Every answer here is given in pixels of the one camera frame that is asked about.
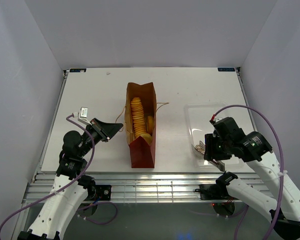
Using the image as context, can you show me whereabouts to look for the metal serving tongs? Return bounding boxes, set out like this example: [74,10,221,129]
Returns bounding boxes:
[191,144,226,172]

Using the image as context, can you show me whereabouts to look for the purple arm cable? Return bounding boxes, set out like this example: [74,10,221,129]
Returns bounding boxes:
[0,114,118,240]
[209,104,285,240]

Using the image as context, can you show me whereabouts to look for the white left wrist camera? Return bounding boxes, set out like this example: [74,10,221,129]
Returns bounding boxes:
[72,106,92,126]

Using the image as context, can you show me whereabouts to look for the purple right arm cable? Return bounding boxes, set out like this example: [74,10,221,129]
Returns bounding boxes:
[209,104,285,240]

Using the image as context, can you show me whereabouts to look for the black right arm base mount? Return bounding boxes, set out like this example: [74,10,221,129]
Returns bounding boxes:
[194,171,238,200]

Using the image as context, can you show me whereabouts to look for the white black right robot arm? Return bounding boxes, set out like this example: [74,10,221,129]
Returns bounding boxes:
[204,117,300,240]

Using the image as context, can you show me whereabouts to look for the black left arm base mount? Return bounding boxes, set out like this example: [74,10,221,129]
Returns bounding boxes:
[90,184,112,201]

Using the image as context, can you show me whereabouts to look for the long ridged orange bread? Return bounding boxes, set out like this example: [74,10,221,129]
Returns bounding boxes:
[130,97,152,144]

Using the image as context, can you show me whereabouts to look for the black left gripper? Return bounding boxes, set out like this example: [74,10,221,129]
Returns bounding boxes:
[78,117,124,158]

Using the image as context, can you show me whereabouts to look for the clear plastic tray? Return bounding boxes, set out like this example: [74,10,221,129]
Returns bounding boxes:
[184,102,244,171]

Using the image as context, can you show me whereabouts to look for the red brown paper bag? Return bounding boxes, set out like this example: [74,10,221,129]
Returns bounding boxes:
[121,82,167,169]

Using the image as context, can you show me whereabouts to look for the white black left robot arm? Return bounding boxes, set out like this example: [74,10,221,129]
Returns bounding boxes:
[17,118,123,240]

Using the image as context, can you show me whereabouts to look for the white chocolate drizzled donut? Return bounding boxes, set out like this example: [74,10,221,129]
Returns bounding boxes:
[194,141,206,155]

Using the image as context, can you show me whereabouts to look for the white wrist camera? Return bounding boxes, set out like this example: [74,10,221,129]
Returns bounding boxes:
[209,115,223,125]
[72,106,92,126]

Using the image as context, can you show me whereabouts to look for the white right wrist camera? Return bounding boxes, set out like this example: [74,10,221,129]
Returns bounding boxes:
[209,115,223,125]

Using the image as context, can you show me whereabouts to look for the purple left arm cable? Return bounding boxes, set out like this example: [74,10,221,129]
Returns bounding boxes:
[0,114,118,240]

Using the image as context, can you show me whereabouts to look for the aluminium frame rail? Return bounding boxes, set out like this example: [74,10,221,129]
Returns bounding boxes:
[22,173,273,204]

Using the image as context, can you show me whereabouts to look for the glazed orange donut bread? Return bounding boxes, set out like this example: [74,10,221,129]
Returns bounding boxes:
[146,115,155,135]

